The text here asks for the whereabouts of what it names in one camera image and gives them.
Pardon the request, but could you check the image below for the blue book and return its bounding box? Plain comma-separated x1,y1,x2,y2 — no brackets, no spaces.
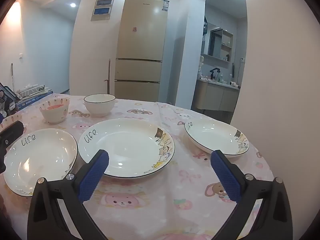
15,89,54,110

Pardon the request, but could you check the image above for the beige three-door refrigerator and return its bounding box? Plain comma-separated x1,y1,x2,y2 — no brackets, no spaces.
114,0,169,103

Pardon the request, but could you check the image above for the beige bathroom vanity cabinet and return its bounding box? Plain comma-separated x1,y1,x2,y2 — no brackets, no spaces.
192,79,240,112

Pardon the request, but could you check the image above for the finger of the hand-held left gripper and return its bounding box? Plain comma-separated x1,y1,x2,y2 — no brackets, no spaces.
0,120,25,174

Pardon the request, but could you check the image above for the white bowl with black rim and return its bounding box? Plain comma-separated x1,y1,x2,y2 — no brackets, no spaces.
83,94,117,117

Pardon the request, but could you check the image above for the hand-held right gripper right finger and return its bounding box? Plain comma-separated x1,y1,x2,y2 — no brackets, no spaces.
210,149,293,240

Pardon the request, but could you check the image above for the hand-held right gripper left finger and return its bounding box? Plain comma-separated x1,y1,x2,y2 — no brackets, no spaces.
27,149,110,240

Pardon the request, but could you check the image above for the teal-edged card package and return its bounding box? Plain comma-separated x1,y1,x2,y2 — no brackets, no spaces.
0,82,18,105

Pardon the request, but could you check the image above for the white long box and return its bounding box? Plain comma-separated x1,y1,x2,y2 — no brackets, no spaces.
19,84,50,97

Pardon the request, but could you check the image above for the wooden broom stick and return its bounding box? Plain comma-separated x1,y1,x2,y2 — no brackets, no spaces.
104,58,112,94

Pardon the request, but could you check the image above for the carrot print bowl pink inside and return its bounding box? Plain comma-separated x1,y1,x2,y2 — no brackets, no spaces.
39,97,70,124

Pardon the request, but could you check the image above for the black faucet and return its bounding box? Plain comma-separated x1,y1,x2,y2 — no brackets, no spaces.
209,67,220,81

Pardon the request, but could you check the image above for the grey wall electrical panel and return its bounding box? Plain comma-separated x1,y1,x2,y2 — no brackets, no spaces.
90,0,116,22

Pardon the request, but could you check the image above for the bathroom mirror cabinet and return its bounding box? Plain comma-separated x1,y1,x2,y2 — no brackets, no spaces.
203,22,234,63

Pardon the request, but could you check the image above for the pink cartoon printed tablecloth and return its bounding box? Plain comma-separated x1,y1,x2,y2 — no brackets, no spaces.
0,94,275,240

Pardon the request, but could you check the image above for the white cat print plate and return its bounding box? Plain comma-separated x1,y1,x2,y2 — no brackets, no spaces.
184,118,250,157
3,128,78,197
78,118,175,180

